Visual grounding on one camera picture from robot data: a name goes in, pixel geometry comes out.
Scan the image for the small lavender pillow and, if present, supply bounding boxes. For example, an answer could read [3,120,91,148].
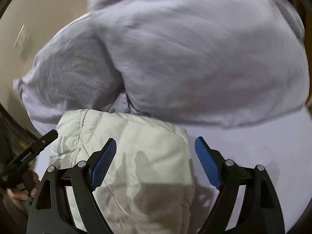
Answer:
[13,15,128,136]

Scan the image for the person's left hand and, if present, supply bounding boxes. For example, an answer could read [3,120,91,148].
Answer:
[7,173,39,203]

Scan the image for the large lavender pillow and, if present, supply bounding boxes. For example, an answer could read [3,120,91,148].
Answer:
[86,0,310,130]

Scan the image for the cream puffer jacket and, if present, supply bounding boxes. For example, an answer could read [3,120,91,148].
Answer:
[50,109,197,234]

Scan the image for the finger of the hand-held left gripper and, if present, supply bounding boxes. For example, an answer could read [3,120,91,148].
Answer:
[36,129,59,150]

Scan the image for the white wall switch plate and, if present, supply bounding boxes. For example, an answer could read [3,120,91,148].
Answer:
[14,24,30,49]

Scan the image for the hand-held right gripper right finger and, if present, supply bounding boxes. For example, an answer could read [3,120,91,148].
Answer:
[194,136,285,234]

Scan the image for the bed with lavender sheet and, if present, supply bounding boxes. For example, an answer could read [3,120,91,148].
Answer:
[34,102,312,234]

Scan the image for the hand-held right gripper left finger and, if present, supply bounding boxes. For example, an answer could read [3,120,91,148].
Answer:
[26,138,117,234]

